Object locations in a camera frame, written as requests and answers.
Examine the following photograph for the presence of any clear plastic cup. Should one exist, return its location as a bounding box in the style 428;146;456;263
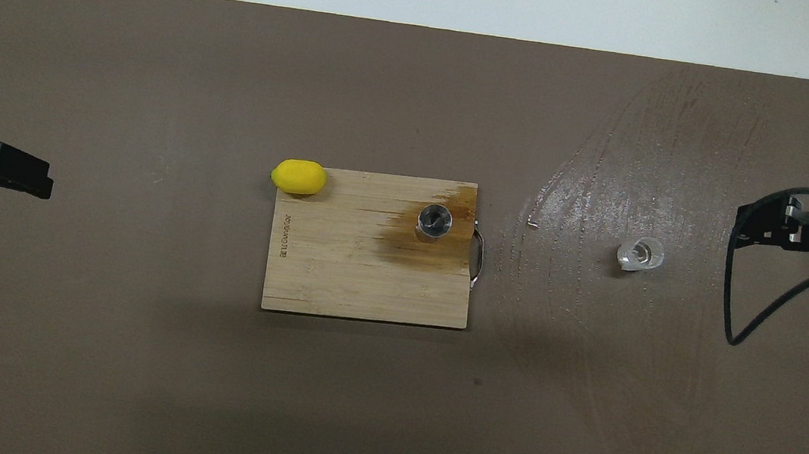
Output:
615;234;667;277

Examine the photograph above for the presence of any metal double jigger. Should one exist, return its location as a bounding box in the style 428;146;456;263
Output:
415;201;456;244

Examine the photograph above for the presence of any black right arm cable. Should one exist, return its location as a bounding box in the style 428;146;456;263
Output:
717;177;809;356

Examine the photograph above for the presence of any brown table mat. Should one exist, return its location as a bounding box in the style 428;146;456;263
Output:
0;0;809;454

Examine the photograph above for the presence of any yellow lemon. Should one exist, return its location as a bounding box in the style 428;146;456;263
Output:
269;157;329;198

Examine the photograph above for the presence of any wooden cutting board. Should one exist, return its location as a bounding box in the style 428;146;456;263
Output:
260;160;492;334

